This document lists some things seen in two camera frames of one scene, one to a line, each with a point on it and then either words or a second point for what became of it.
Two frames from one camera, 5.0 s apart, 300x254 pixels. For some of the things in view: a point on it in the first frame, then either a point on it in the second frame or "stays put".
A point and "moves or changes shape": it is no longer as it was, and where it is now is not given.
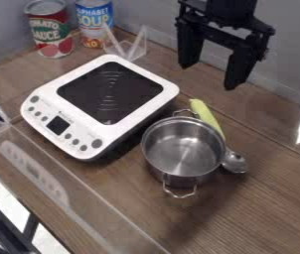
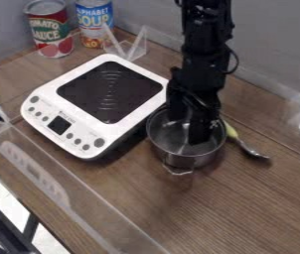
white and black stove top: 88,110 stays put
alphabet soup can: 94,16 stays put
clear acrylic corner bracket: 131,50 stays put
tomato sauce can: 52,28 stays put
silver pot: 184,148 moves or changes shape
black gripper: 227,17 -> 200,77
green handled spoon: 234,160 -> 234,136
